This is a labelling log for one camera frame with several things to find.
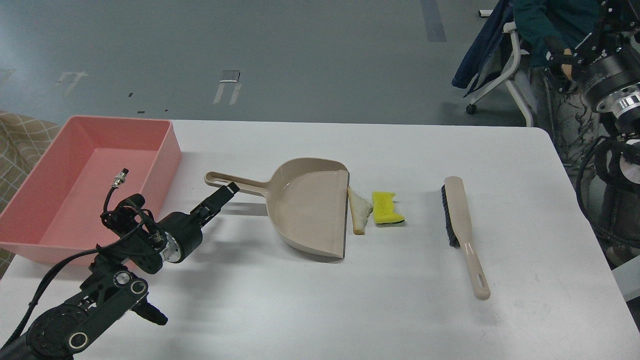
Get beige checkered cloth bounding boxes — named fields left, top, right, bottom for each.
left=0, top=111, right=62, bottom=278

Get pink plastic bin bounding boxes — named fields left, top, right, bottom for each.
left=0, top=116, right=182, bottom=264

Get yellow green sponge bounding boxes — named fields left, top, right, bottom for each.
left=371, top=191, right=406, bottom=225

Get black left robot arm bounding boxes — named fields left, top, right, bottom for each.
left=1, top=169, right=240, bottom=360

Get beige plastic dustpan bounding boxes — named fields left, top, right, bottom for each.
left=204, top=157, right=350, bottom=260

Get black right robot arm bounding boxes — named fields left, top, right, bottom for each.
left=543, top=0, right=640, bottom=198

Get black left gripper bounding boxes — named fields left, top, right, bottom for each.
left=158, top=182, right=240, bottom=264

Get standing person teal sweater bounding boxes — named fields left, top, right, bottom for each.
left=512, top=0, right=601, bottom=185

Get navy blue jacket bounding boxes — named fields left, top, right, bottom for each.
left=451, top=0, right=514, bottom=97

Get person's bare hand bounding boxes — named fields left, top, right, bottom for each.
left=561, top=48, right=573, bottom=80

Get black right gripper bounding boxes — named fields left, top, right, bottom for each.
left=545, top=0, right=640, bottom=113

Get white office chair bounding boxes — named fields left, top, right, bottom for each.
left=465, top=22, right=533, bottom=128

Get beige hand brush black bristles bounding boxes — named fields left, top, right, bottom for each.
left=441, top=176, right=491, bottom=301

